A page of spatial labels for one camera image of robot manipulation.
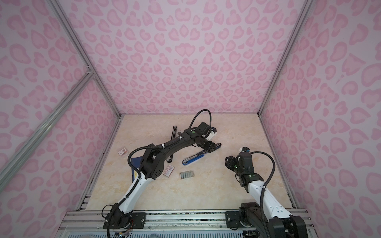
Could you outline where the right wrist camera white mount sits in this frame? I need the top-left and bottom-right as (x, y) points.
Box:
(240, 147), (250, 153)

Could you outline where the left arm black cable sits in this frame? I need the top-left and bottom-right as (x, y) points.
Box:
(101, 108), (212, 238)

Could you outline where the aluminium corner frame post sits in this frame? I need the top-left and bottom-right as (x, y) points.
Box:
(258, 0), (316, 118)
(47, 0), (122, 119)

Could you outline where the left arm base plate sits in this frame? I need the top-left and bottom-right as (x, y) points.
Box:
(103, 212), (147, 230)

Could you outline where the aluminium front rail frame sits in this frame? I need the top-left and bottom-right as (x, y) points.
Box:
(55, 208), (318, 238)

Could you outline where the blue stapler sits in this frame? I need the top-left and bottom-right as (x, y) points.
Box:
(182, 150), (209, 166)

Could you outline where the aluminium corner frame post left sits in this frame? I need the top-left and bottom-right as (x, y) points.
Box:
(47, 0), (122, 119)

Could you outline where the blue notebook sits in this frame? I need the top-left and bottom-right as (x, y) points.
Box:
(131, 157), (142, 182)

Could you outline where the aluminium corner frame post right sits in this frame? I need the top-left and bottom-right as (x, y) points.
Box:
(258, 0), (316, 118)

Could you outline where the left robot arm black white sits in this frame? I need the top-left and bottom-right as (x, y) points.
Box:
(105, 125), (217, 227)

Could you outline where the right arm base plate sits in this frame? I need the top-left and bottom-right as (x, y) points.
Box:
(225, 211), (256, 230)

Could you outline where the aluminium diagonal frame bar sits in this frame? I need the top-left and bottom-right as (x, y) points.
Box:
(1, 70), (94, 191)

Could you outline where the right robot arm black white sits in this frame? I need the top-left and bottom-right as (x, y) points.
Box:
(225, 147), (308, 238)

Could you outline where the small red white staple box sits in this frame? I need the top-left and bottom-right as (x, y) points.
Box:
(118, 148), (128, 156)

